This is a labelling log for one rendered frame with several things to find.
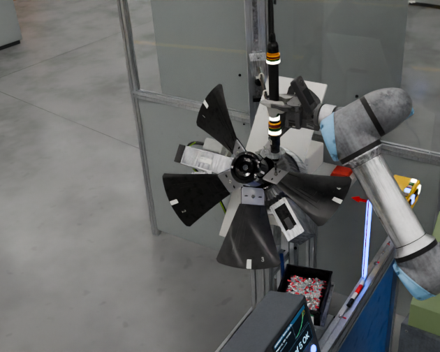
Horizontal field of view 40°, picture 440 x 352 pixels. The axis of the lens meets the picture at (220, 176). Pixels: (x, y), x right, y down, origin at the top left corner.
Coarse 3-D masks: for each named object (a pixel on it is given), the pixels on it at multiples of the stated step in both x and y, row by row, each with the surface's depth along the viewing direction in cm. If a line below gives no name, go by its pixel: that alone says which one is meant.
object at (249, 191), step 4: (244, 188) 220; (248, 188) 220; (252, 188) 221; (256, 188) 222; (244, 192) 219; (248, 192) 220; (252, 192) 221; (256, 192) 221; (260, 192) 222; (244, 196) 219; (248, 196) 220; (256, 196) 221; (244, 200) 219; (248, 200) 219; (252, 200) 220; (256, 200) 221; (260, 200) 221; (252, 204) 220; (256, 204) 220; (260, 204) 221
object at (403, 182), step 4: (396, 176) 233; (400, 176) 233; (396, 180) 231; (400, 180) 230; (404, 180) 230; (408, 180) 230; (400, 184) 228; (404, 184) 228; (408, 184) 228; (416, 184) 227; (400, 188) 226; (404, 188) 226; (412, 188) 225; (416, 188) 227; (404, 192) 224; (408, 192) 223; (412, 192) 223; (408, 196) 221; (408, 200) 220; (416, 200) 232; (412, 204) 228
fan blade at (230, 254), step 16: (240, 208) 218; (256, 208) 219; (240, 224) 217; (256, 224) 218; (224, 240) 216; (240, 240) 216; (256, 240) 217; (272, 240) 219; (224, 256) 215; (240, 256) 215; (256, 256) 216; (272, 256) 217
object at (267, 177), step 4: (272, 168) 221; (268, 172) 219; (272, 172) 219; (280, 172) 219; (284, 172) 219; (264, 176) 217; (268, 176) 217; (272, 176) 217; (276, 176) 217; (280, 176) 217; (268, 180) 215; (272, 180) 215; (276, 180) 215
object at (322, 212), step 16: (288, 176) 216; (304, 176) 216; (320, 176) 215; (336, 176) 214; (288, 192) 210; (304, 192) 209; (320, 192) 209; (336, 192) 208; (304, 208) 205; (320, 208) 205; (336, 208) 204; (320, 224) 202
